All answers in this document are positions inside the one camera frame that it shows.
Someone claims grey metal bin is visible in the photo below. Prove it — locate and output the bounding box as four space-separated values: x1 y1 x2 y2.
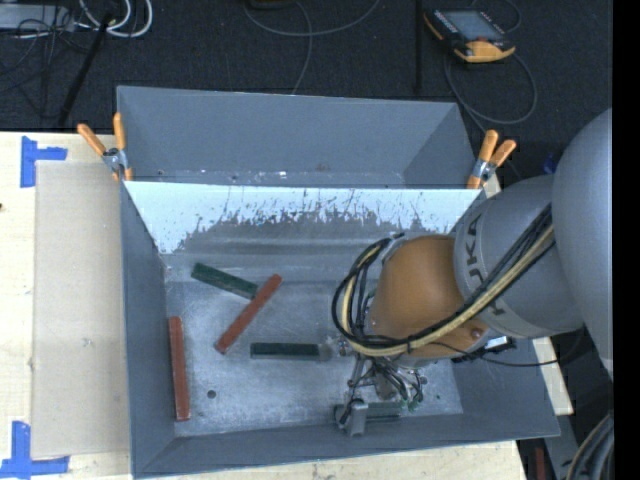
115 85 562 479

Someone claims pale flat board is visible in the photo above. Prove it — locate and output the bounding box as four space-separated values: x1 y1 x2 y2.
30 160 132 460

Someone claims red-brown flat block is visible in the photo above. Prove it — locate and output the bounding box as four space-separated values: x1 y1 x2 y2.
214 273 284 355
167 315 192 422

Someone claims dark green flat block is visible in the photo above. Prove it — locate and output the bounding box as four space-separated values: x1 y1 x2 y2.
190 261 260 300
249 341 334 363

